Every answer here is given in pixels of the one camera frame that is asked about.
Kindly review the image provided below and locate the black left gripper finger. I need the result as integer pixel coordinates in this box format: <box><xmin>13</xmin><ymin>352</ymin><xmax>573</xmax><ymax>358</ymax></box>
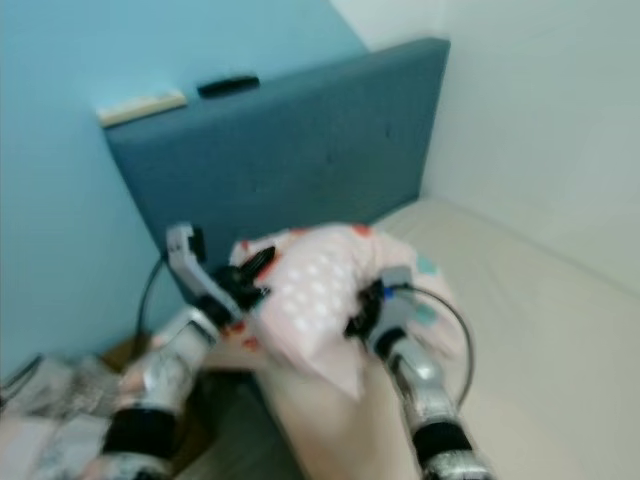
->
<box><xmin>240</xmin><ymin>247</ymin><xmax>277</xmax><ymax>283</ymax></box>

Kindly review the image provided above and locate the pink pillow with orange spots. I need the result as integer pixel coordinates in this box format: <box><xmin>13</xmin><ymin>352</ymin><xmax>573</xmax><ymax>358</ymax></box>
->
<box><xmin>150</xmin><ymin>225</ymin><xmax>471</xmax><ymax>401</ymax></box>

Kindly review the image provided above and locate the blue fabric headboard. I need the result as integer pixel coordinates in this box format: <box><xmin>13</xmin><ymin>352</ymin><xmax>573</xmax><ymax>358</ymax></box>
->
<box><xmin>105</xmin><ymin>38</ymin><xmax>451</xmax><ymax>341</ymax></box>

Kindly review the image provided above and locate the brown cardboard box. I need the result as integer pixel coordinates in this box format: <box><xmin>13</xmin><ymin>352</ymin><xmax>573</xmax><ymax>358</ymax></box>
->
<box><xmin>105</xmin><ymin>340</ymin><xmax>151</xmax><ymax>371</ymax></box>

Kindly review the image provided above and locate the black remote control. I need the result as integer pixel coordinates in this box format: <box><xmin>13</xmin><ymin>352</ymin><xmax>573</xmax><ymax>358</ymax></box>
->
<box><xmin>196</xmin><ymin>75</ymin><xmax>259</xmax><ymax>99</ymax></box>

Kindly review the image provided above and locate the cream sheeted bed mattress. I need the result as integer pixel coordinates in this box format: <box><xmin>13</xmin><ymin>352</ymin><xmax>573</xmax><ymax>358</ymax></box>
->
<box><xmin>240</xmin><ymin>195</ymin><xmax>640</xmax><ymax>480</ymax></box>

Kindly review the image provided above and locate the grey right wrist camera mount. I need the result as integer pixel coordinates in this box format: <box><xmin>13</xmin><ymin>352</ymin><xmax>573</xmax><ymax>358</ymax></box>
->
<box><xmin>375</xmin><ymin>265</ymin><xmax>416</xmax><ymax>336</ymax></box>

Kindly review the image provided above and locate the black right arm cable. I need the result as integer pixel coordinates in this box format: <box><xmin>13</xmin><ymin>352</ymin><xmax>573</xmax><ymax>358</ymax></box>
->
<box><xmin>405</xmin><ymin>283</ymin><xmax>476</xmax><ymax>401</ymax></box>

